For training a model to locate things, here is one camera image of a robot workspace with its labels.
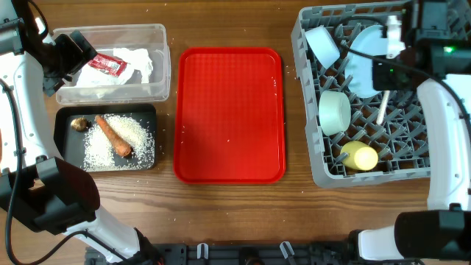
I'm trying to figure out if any gray dishwasher rack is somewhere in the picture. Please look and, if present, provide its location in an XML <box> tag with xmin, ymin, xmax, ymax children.
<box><xmin>291</xmin><ymin>1</ymin><xmax>430</xmax><ymax>188</ymax></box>

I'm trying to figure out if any light blue plate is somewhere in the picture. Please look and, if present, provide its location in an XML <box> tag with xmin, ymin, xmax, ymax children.
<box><xmin>344</xmin><ymin>25</ymin><xmax>387</xmax><ymax>99</ymax></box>

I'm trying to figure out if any mint green bowl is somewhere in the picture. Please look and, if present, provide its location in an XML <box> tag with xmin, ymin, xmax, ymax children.
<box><xmin>319</xmin><ymin>91</ymin><xmax>352</xmax><ymax>136</ymax></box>

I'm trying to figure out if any black waste tray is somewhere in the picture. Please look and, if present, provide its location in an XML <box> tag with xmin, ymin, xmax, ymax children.
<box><xmin>54</xmin><ymin>104</ymin><xmax>157</xmax><ymax>170</ymax></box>

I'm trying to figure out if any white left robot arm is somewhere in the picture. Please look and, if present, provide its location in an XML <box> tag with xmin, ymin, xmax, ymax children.
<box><xmin>1</xmin><ymin>1</ymin><xmax>165</xmax><ymax>264</ymax></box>

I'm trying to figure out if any white tissue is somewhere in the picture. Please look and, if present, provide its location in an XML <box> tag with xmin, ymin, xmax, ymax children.
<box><xmin>76</xmin><ymin>48</ymin><xmax>153</xmax><ymax>87</ymax></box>

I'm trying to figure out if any brown food scrap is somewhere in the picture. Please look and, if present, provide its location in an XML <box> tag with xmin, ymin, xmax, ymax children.
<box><xmin>71</xmin><ymin>117</ymin><xmax>89</xmax><ymax>132</ymax></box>

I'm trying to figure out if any black mounting rail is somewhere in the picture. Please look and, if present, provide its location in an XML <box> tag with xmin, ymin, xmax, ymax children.
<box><xmin>84</xmin><ymin>241</ymin><xmax>424</xmax><ymax>265</ymax></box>

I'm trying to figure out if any white rice pile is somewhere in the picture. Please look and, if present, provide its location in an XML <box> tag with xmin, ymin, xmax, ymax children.
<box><xmin>81</xmin><ymin>114</ymin><xmax>155</xmax><ymax>172</ymax></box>

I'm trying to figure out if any red snack wrapper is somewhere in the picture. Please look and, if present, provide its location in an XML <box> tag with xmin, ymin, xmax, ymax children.
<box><xmin>88</xmin><ymin>53</ymin><xmax>127</xmax><ymax>77</ymax></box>

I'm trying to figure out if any orange carrot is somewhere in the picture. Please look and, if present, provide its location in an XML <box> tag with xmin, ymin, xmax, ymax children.
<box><xmin>95</xmin><ymin>115</ymin><xmax>132</xmax><ymax>157</ymax></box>

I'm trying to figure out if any yellow plastic cup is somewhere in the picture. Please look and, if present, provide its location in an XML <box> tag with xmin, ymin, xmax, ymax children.
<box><xmin>341</xmin><ymin>141</ymin><xmax>378</xmax><ymax>171</ymax></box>

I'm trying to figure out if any clear plastic waste bin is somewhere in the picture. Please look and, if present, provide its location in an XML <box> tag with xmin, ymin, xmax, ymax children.
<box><xmin>54</xmin><ymin>24</ymin><xmax>171</xmax><ymax>105</ymax></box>

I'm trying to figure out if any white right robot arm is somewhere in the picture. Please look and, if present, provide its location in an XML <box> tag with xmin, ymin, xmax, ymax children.
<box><xmin>350</xmin><ymin>1</ymin><xmax>470</xmax><ymax>262</ymax></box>

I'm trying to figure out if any white plastic spoon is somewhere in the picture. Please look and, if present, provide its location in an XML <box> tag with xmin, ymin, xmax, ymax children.
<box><xmin>376</xmin><ymin>91</ymin><xmax>390</xmax><ymax>125</ymax></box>

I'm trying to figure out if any red serving tray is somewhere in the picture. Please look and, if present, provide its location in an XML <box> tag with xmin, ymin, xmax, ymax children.
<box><xmin>174</xmin><ymin>47</ymin><xmax>286</xmax><ymax>185</ymax></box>

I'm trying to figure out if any light blue bowl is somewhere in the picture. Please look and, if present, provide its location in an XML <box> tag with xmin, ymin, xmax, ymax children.
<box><xmin>305</xmin><ymin>26</ymin><xmax>340</xmax><ymax>68</ymax></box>

